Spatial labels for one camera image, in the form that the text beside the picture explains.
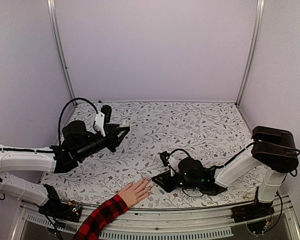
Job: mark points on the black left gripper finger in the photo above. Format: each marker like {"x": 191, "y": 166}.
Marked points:
{"x": 122, "y": 132}
{"x": 116, "y": 126}

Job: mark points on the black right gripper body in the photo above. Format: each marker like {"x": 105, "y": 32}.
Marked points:
{"x": 174, "y": 186}

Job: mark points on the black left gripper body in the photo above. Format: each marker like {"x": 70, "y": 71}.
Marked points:
{"x": 112, "y": 144}

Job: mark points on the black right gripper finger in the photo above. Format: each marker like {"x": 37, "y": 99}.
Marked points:
{"x": 162, "y": 176}
{"x": 165, "y": 185}

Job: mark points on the clear nail polish bottle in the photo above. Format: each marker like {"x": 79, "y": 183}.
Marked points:
{"x": 124, "y": 124}

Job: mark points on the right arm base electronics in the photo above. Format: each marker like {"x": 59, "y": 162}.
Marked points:
{"x": 254, "y": 211}

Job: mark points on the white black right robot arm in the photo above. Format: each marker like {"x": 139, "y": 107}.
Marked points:
{"x": 272, "y": 147}

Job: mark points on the red black plaid sleeve forearm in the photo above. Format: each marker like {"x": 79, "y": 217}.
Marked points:
{"x": 100, "y": 217}

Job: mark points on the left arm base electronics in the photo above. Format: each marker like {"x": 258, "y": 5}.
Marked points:
{"x": 55, "y": 208}

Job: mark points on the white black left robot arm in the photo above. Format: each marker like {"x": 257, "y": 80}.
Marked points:
{"x": 78, "y": 144}

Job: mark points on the person's left hand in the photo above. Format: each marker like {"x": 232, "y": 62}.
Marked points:
{"x": 135, "y": 192}

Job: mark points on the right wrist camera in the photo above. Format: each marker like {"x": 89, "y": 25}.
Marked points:
{"x": 164, "y": 156}

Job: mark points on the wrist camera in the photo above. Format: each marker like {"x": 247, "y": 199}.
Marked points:
{"x": 102, "y": 117}
{"x": 164, "y": 156}

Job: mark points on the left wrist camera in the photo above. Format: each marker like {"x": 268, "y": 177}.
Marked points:
{"x": 102, "y": 117}

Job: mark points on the aluminium front frame rail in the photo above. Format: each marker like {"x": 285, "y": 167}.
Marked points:
{"x": 205, "y": 223}

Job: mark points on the aluminium corner post left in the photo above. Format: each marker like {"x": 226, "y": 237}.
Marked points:
{"x": 52, "y": 12}

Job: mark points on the aluminium corner post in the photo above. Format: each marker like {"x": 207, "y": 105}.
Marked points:
{"x": 252, "y": 50}
{"x": 52, "y": 12}

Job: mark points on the aluminium corner post right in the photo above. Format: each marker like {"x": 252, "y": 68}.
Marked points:
{"x": 252, "y": 50}

